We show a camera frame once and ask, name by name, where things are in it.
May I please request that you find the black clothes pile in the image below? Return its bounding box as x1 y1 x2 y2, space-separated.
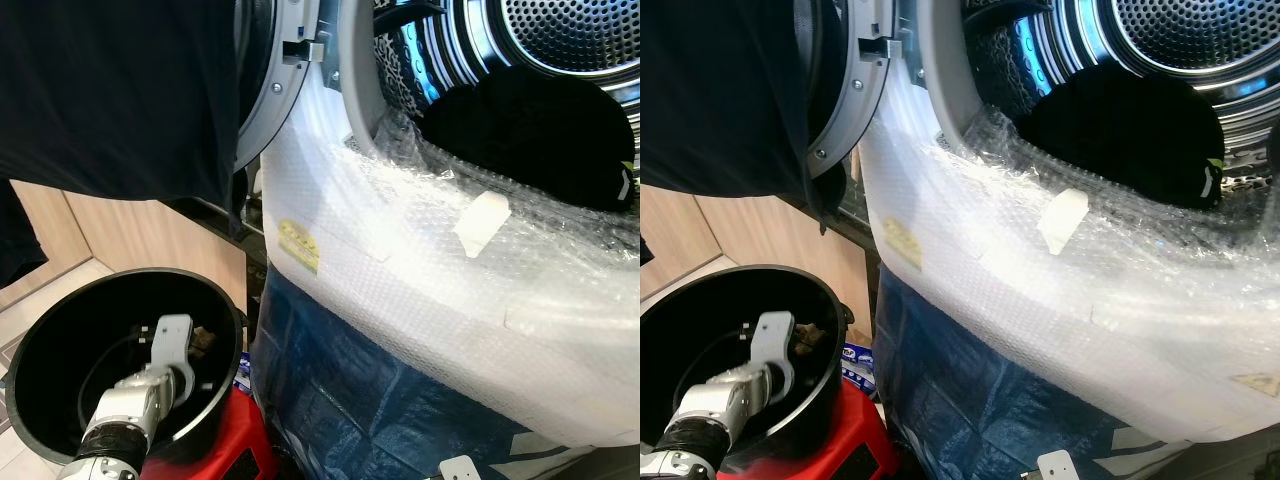
1015 65 1227 211
420 72 639 213

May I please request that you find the washing machine with steel drum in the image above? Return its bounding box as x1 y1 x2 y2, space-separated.
320 0 641 151
905 0 1280 151

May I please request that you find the black round laundry bucket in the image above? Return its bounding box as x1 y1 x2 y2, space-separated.
640 265 856 466
5 268 249 467

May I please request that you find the light wooden cabinet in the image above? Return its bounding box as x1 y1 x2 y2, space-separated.
0 180 249 311
640 185 871 331

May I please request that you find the white tape strip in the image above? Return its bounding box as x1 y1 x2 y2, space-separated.
452 190 513 259
1037 188 1091 256

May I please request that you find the black hanging garment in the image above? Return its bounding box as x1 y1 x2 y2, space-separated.
0 0 248 288
640 0 836 266

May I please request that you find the clear bubble wrap sheet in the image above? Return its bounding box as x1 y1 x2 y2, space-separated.
858 60 1280 446
258 60 641 448

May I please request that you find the yellow label sticker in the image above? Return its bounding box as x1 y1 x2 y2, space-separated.
880 217 923 271
278 218 321 273

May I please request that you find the grey washer door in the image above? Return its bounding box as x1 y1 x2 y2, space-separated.
805 0 901 183
232 0 329 201

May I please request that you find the red plastic stool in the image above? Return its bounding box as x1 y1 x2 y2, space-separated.
150 385 281 480
790 380 901 480

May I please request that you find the black drum paddle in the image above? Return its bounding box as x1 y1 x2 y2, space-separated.
965 0 1051 36
373 0 446 36

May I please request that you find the blue plastic tarp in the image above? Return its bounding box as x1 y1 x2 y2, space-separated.
250 265 601 480
875 270 1201 480

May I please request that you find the yellow warning sticker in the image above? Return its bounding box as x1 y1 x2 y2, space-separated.
1230 372 1280 399

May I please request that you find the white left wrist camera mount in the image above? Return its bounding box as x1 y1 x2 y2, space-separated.
148 314 197 401
750 311 798 401

